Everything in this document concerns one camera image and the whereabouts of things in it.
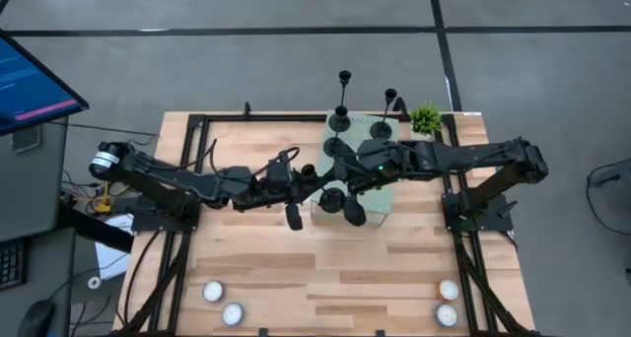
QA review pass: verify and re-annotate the black metal table frame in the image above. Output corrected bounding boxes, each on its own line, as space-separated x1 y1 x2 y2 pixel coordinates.
117 101 538 337

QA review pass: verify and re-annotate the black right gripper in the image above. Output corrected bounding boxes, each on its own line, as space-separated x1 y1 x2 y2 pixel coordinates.
332 138 415 200

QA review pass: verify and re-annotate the black keyboard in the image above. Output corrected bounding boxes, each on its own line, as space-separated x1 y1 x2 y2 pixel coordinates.
0 237 29 292

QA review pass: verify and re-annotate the black computer mouse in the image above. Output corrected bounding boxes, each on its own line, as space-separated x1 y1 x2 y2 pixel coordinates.
18 300 56 337

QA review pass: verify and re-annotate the green plant in white pot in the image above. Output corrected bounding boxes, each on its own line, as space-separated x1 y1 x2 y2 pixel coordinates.
409 101 444 143

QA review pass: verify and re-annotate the computer monitor with blue screen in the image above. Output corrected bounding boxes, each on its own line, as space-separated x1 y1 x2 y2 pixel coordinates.
0 30 90 137

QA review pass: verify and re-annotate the black table support beam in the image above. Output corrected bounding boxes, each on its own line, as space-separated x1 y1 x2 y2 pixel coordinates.
58 198 135 254

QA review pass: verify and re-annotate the green perforated metal shelf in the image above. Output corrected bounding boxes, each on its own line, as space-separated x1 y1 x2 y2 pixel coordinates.
309 109 400 229

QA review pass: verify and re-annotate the white paper sheet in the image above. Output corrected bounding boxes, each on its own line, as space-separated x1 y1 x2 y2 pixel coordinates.
94 213 134 282

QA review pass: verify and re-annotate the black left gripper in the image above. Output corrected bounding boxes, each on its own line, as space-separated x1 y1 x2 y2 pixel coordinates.
255 158 330 210

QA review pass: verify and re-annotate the yellow clamp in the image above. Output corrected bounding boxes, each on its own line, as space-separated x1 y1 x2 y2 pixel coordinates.
73 181 117 215

